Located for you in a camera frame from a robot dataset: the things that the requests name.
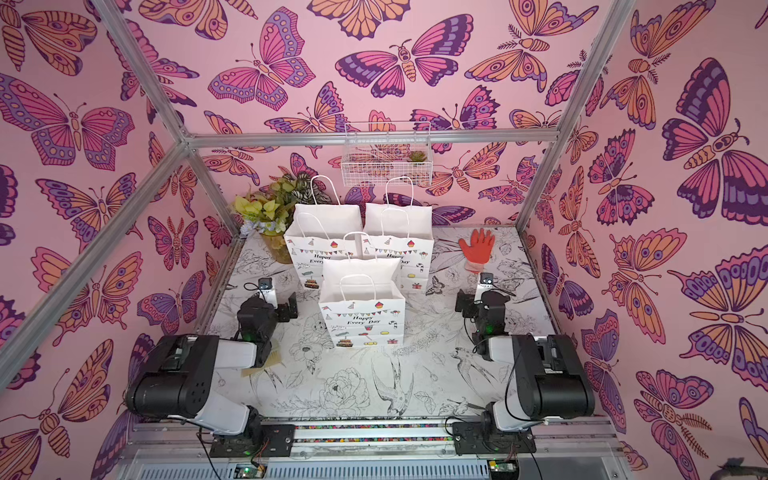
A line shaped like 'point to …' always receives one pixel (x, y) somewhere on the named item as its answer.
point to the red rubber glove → (479, 252)
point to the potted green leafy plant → (269, 211)
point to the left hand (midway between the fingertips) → (282, 291)
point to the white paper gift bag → (362, 303)
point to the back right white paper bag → (400, 229)
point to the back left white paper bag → (322, 230)
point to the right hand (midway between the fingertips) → (479, 290)
